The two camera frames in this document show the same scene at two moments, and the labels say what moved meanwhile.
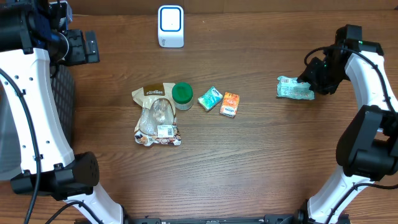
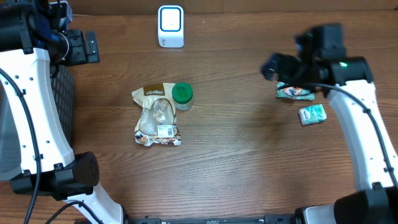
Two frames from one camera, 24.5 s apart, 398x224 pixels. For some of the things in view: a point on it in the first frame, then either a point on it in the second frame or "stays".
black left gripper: [80, 57] stays
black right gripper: [311, 76] to [284, 65]
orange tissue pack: [229, 104] to [293, 91]
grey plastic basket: [10, 158] stays
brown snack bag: [157, 121] stays
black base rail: [268, 219] stays
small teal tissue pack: [210, 98] to [312, 114]
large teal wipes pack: [289, 87] stays
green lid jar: [182, 94] stays
